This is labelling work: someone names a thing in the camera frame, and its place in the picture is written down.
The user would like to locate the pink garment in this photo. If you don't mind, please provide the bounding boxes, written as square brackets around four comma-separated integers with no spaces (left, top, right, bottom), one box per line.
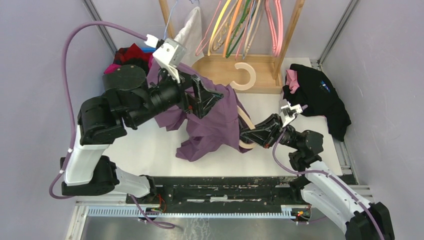
[285,69,300,94]

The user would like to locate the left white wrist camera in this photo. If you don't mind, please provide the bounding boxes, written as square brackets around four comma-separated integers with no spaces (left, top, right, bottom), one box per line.
[144,34,187,84]

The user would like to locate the yellow hanger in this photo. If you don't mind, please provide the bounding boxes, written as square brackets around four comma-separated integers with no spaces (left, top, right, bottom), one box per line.
[207,0,233,57]

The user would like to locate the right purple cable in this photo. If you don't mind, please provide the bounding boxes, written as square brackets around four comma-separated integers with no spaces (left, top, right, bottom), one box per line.
[272,104,386,240]

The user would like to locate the purple garment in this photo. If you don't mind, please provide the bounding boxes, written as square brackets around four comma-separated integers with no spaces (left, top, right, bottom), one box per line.
[154,76,249,162]

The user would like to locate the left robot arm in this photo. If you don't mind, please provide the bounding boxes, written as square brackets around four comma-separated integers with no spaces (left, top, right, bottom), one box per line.
[61,65,224,204]

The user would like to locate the green hanger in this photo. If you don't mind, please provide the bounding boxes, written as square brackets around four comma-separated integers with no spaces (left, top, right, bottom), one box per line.
[231,0,255,60]

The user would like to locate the black garment pile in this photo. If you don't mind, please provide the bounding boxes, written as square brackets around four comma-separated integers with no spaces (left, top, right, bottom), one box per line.
[282,63,352,142]

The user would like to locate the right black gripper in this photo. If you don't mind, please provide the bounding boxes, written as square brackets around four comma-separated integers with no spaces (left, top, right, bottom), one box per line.
[240,113,299,150]

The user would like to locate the beige wooden hanger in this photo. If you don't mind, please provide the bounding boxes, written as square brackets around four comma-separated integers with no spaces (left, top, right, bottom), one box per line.
[230,62,257,150]

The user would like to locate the pink hanger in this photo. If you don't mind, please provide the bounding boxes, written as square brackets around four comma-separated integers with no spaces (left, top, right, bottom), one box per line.
[264,0,284,57]

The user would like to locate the magenta garment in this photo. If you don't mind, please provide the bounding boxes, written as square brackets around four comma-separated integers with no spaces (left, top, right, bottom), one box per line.
[103,63,121,74]

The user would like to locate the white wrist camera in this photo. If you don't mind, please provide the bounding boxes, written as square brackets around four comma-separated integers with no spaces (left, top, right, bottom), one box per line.
[144,34,187,84]
[279,99,303,128]

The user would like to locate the white skirt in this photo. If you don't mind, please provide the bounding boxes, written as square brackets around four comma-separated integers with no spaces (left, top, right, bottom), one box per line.
[174,6,204,67]

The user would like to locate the purple cable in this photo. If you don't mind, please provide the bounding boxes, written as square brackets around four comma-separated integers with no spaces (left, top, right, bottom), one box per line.
[48,21,176,230]
[272,104,386,240]

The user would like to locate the blue plastic bin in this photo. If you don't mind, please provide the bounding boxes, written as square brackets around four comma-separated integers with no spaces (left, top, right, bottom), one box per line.
[141,47,156,53]

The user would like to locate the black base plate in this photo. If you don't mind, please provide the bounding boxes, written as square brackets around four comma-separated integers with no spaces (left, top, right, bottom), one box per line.
[137,176,307,214]

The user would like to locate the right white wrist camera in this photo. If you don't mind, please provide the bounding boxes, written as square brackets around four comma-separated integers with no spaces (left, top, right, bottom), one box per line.
[279,99,303,128]

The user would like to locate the orange hanger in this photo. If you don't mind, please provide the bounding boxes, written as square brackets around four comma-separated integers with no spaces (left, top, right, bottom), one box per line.
[222,0,243,58]

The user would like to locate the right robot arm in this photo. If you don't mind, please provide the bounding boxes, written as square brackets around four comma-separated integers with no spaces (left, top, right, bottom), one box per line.
[240,114,395,240]

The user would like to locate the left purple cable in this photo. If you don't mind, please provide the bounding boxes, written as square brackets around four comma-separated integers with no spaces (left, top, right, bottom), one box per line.
[48,21,176,230]

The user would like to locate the wooden hanger rack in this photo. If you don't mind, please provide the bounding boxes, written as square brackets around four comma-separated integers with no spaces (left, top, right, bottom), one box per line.
[177,0,305,94]

